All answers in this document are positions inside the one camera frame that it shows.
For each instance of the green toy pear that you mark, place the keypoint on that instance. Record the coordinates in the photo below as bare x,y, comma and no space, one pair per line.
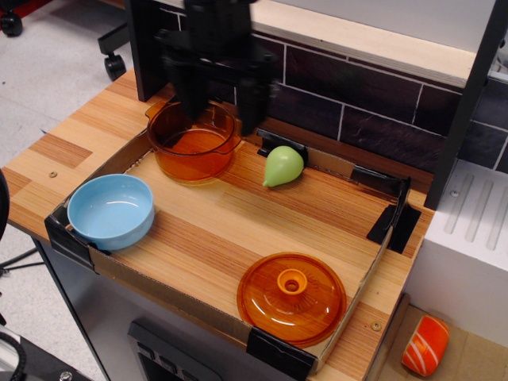
283,165

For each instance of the black chair caster wheel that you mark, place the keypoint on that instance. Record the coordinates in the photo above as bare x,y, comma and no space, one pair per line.
108,44

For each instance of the light wooden shelf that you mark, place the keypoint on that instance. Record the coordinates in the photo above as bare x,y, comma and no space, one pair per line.
410,55

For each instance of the orange transparent pot lid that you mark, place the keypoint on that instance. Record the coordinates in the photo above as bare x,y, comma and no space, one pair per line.
295,297

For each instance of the black caster wheel far left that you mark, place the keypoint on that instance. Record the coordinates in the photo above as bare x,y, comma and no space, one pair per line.
11,24

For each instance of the cardboard fence with black tape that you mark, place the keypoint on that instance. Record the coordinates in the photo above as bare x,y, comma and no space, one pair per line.
182,277

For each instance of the toy oven control panel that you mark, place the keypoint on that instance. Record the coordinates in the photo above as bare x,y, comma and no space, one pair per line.
160,360

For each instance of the orange salmon sushi toy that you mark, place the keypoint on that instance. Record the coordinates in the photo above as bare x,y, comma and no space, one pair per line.
427,345

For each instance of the black vertical post left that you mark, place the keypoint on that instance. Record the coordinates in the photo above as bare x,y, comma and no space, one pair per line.
144,20

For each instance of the orange transparent pot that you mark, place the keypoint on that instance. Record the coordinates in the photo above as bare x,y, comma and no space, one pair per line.
192,150

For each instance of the dark grey vertical post right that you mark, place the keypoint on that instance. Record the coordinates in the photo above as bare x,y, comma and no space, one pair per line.
491,42

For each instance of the white toy sink drainer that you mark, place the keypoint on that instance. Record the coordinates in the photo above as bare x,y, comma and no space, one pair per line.
460,274

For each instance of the light blue bowl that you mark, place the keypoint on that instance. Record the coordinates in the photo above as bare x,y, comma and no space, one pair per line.
112,211

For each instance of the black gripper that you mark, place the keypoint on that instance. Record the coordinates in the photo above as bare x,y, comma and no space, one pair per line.
217,44

